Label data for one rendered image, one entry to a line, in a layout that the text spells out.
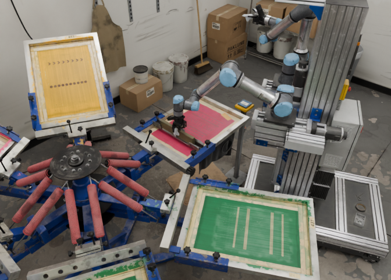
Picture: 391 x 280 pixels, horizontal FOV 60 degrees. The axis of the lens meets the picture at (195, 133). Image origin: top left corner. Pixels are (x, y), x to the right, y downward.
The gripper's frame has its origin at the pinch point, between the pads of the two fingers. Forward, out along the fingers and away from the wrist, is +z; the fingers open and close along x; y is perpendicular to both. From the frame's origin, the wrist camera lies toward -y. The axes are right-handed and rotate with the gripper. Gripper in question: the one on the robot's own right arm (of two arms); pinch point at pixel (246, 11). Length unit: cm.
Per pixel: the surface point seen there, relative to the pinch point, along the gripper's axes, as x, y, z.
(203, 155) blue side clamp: -116, 54, -47
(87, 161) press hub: -189, 11, -24
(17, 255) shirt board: -247, 42, -22
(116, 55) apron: -35, 90, 179
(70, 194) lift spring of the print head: -208, 15, -33
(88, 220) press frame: -207, 38, -38
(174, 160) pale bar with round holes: -138, 45, -40
